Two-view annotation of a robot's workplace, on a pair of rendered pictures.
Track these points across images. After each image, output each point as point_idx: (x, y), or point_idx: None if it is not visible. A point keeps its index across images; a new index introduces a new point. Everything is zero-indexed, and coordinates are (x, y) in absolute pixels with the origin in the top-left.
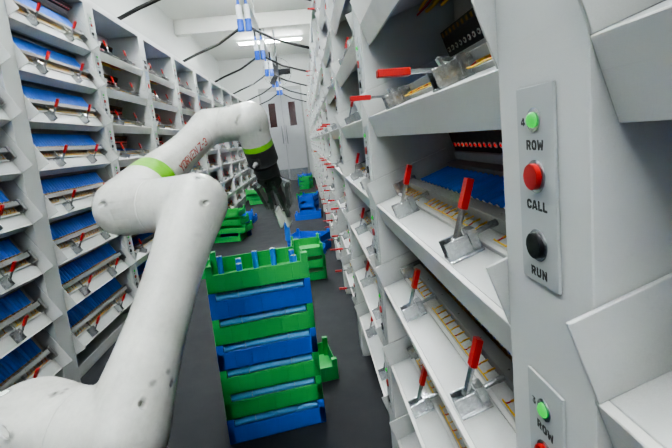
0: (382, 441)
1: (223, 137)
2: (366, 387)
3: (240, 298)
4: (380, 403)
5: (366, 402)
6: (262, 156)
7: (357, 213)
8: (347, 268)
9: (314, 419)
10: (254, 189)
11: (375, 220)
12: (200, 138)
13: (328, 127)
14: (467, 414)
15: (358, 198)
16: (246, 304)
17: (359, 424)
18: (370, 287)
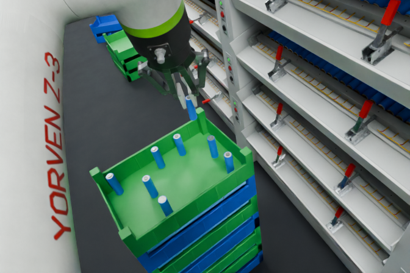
0: (328, 269)
1: (77, 16)
2: (274, 203)
3: (179, 237)
4: (298, 220)
5: (285, 223)
6: (174, 35)
7: (244, 39)
8: (192, 70)
9: (254, 265)
10: (143, 77)
11: None
12: (39, 63)
13: None
14: None
15: (244, 19)
16: (187, 237)
17: (295, 253)
18: (287, 132)
